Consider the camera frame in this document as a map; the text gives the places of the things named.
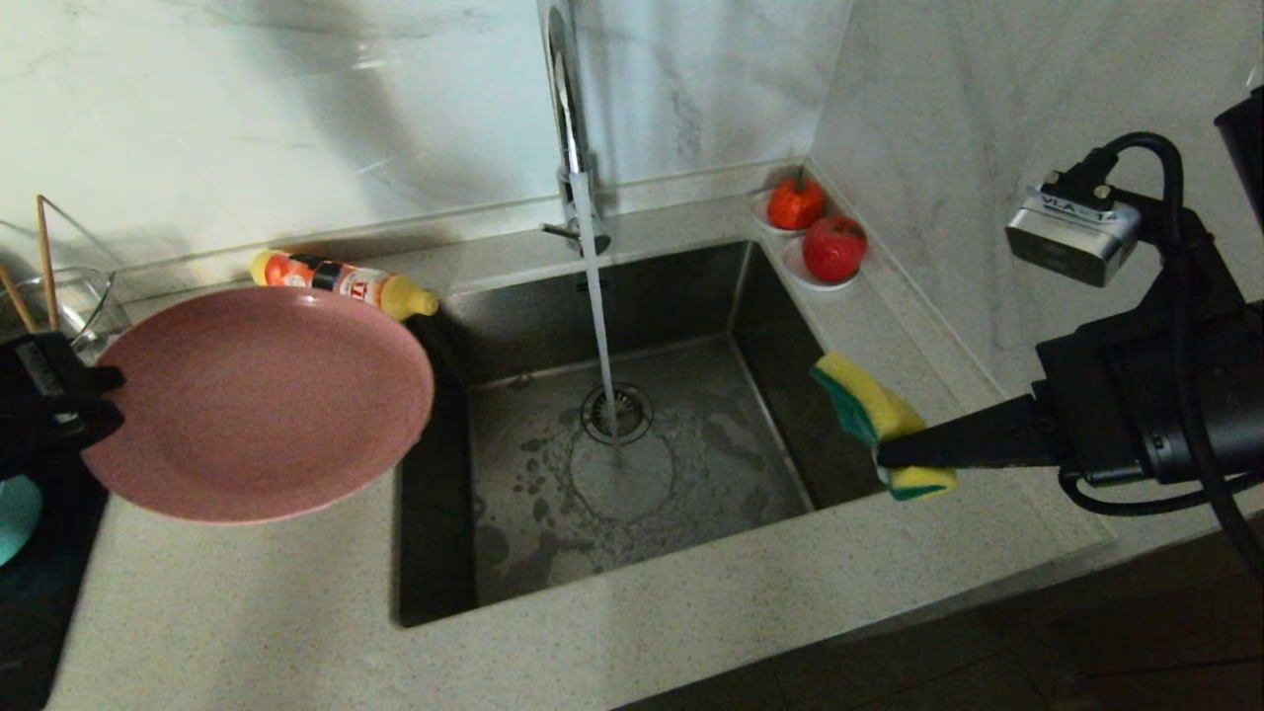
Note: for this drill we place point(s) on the brown wooden chopstick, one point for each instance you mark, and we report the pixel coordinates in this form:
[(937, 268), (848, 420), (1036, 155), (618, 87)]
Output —
[(18, 301), (47, 257)]

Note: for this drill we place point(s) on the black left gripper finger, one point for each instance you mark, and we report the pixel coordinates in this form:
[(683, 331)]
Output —
[(99, 420), (99, 378)]

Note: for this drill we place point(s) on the yellow green sponge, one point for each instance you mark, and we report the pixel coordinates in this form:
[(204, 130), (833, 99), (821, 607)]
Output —
[(859, 390)]

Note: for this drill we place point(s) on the red apple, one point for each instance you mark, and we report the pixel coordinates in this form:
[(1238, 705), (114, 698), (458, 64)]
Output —
[(834, 249)]

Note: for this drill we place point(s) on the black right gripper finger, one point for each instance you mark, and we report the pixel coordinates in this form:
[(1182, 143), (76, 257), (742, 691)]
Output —
[(978, 439)]

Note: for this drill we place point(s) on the pink round plate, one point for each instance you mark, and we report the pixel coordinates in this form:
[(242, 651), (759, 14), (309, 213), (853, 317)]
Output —
[(257, 405)]

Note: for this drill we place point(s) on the chrome faucet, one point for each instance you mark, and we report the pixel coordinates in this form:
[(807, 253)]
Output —
[(565, 99)]

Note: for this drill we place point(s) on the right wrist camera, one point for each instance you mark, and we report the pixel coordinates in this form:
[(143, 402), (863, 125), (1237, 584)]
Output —
[(1066, 242)]

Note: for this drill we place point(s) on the clear glass jar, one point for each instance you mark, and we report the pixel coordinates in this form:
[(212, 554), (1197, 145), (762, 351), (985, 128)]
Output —
[(89, 306)]

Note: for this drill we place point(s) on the yellow dish soap bottle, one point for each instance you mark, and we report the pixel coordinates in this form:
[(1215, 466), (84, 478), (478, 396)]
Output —
[(336, 281)]

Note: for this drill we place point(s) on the stainless steel sink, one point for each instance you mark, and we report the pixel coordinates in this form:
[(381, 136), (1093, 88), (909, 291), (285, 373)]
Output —
[(711, 494)]

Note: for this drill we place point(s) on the metal sink drain strainer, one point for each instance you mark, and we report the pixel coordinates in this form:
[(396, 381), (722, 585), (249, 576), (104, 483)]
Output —
[(637, 410)]

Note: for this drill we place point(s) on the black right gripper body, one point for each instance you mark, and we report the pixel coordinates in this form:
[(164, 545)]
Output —
[(1106, 405)]

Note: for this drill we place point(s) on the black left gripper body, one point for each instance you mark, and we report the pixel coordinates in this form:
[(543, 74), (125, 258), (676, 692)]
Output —
[(30, 405)]

